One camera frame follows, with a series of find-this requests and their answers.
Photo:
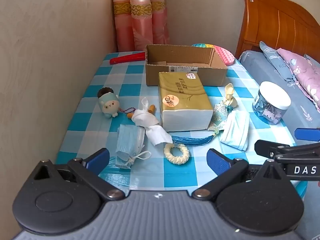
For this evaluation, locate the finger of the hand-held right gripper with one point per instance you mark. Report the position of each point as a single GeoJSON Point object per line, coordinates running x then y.
{"type": "Point", "coordinates": [307, 133]}
{"type": "Point", "coordinates": [270, 148]}

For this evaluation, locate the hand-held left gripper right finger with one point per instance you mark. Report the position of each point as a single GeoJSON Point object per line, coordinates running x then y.
{"type": "Point", "coordinates": [217, 162]}

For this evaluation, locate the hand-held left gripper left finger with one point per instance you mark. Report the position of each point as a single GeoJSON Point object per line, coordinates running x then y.
{"type": "Point", "coordinates": [98, 160]}

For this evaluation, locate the blue face mask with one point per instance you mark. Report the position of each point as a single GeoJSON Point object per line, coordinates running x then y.
{"type": "Point", "coordinates": [127, 137]}
{"type": "Point", "coordinates": [236, 130]}

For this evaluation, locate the blue tassel sachet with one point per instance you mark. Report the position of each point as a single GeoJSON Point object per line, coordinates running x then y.
{"type": "Point", "coordinates": [220, 117]}

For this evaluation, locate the cream hair scrunchie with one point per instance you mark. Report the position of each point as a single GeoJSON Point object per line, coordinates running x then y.
{"type": "Point", "coordinates": [168, 155]}

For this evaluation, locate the orange foam earplug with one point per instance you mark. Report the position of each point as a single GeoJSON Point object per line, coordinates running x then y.
{"type": "Point", "coordinates": [151, 108]}
{"type": "Point", "coordinates": [130, 115]}

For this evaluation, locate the cream fabric bow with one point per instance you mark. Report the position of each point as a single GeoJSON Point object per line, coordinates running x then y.
{"type": "Point", "coordinates": [230, 101]}

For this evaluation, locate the white cloth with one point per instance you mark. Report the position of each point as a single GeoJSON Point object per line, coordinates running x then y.
{"type": "Point", "coordinates": [155, 132]}

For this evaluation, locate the brown hair scrunchie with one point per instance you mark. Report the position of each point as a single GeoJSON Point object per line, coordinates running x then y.
{"type": "Point", "coordinates": [104, 90]}

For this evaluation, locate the brown cardboard box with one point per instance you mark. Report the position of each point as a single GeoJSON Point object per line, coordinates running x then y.
{"type": "Point", "coordinates": [152, 75]}

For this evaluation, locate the blue checkered tablecloth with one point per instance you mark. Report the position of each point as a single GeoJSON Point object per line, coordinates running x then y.
{"type": "Point", "coordinates": [100, 130]}

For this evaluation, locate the clear jar with white lid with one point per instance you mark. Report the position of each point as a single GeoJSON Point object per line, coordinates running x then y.
{"type": "Point", "coordinates": [272, 95]}

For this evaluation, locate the pink floral pillow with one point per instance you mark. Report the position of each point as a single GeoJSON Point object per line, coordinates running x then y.
{"type": "Point", "coordinates": [302, 75]}

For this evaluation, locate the gold tissue pack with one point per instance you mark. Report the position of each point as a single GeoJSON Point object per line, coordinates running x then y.
{"type": "Point", "coordinates": [185, 100]}

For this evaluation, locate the blue floral pillow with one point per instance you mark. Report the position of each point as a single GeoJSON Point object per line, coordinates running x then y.
{"type": "Point", "coordinates": [312, 61]}
{"type": "Point", "coordinates": [272, 57]}

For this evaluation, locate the bed with blue sheet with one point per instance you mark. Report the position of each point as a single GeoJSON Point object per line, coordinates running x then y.
{"type": "Point", "coordinates": [255, 65]}

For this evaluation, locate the rainbow pop bubble toy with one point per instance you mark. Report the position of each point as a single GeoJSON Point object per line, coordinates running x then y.
{"type": "Point", "coordinates": [225, 55]}

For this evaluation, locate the red folded fan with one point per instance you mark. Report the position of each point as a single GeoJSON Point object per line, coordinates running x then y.
{"type": "Point", "coordinates": [125, 58]}

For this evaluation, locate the wooden headboard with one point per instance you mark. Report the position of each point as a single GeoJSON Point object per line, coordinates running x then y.
{"type": "Point", "coordinates": [275, 22]}

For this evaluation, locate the pink curtain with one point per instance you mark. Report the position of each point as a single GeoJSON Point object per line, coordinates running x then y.
{"type": "Point", "coordinates": [142, 30]}

